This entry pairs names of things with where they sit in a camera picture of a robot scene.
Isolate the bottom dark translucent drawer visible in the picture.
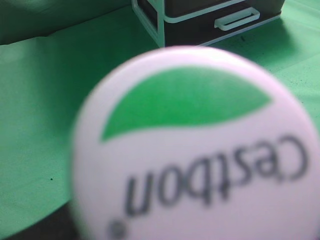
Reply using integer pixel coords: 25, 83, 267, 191
139, 1, 281, 47

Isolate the dark translucent drawer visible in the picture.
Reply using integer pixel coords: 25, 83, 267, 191
139, 1, 281, 47
164, 0, 283, 19

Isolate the middle dark translucent drawer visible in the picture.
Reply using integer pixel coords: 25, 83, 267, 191
164, 0, 283, 19

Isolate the green cloth backdrop and cover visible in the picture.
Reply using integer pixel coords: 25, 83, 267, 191
0, 0, 320, 235

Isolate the white plastic drawer cabinet frame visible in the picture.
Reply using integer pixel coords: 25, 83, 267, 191
131, 0, 283, 49

